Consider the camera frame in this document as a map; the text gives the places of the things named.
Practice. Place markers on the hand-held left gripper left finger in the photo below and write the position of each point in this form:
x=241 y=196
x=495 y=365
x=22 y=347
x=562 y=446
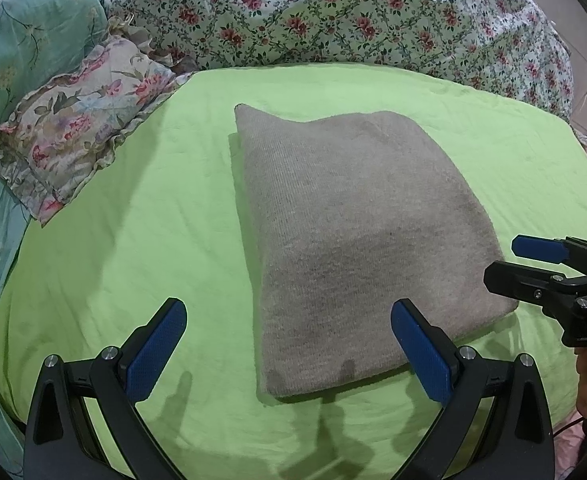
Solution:
x=153 y=355

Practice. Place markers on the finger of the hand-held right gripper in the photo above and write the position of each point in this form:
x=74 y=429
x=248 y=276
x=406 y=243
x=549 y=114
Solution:
x=513 y=280
x=536 y=248

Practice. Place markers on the ruffled floral pillow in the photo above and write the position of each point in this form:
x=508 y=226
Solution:
x=78 y=125

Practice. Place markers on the white floral quilt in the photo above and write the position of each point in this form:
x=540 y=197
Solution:
x=348 y=15

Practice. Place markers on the grey knit sweater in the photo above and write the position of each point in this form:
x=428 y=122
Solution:
x=353 y=240

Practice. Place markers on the teal floral quilt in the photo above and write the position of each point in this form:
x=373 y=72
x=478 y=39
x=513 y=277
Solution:
x=18 y=60

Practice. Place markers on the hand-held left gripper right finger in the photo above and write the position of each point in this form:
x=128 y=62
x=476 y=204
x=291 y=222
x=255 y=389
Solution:
x=423 y=355

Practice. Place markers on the green bed sheet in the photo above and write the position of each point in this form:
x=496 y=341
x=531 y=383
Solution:
x=148 y=260

